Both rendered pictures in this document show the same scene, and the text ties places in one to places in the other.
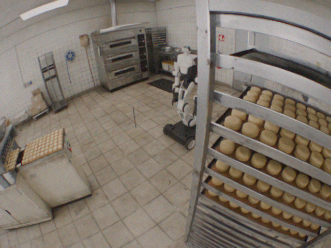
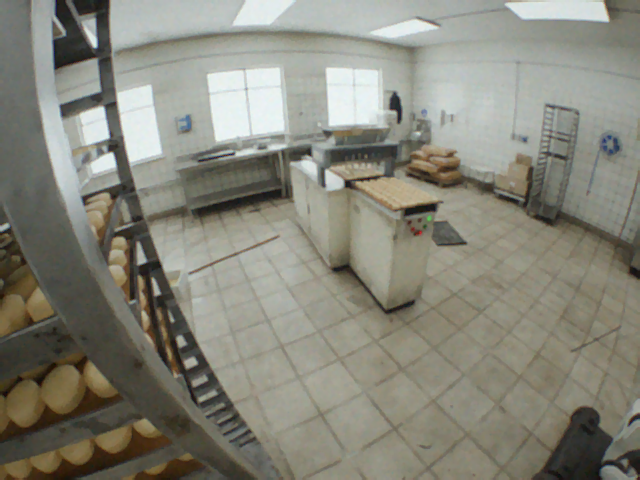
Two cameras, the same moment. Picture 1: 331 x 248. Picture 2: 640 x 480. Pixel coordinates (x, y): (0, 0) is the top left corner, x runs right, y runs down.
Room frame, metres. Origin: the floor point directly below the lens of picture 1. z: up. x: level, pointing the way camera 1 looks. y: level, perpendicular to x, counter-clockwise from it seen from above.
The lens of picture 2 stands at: (0.79, -0.47, 1.50)
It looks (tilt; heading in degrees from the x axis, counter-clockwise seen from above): 29 degrees down; 101
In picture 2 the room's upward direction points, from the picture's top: 4 degrees counter-clockwise
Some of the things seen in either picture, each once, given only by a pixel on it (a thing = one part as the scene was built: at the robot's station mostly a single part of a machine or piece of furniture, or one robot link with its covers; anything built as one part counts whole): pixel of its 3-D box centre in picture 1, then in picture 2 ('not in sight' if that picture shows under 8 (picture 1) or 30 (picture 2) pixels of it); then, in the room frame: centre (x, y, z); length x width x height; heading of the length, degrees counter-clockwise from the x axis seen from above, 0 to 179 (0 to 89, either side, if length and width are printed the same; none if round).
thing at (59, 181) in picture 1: (55, 175); (385, 243); (0.95, 1.40, 0.45); 0.70 x 0.34 x 0.90; 118
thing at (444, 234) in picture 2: not in sight; (442, 232); (1.78, 2.50, 0.02); 0.60 x 0.40 x 0.03; 100
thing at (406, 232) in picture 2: (68, 146); (417, 225); (1.13, 1.09, 0.77); 0.24 x 0.04 x 0.14; 28
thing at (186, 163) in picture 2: not in sight; (277, 160); (-0.73, 3.94, 0.61); 3.40 x 0.70 x 1.22; 37
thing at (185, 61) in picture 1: (190, 63); not in sight; (2.17, -0.41, 1.23); 0.34 x 0.30 x 0.36; 37
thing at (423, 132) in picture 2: not in sight; (421, 131); (2.13, 5.97, 0.93); 0.99 x 0.38 x 1.09; 127
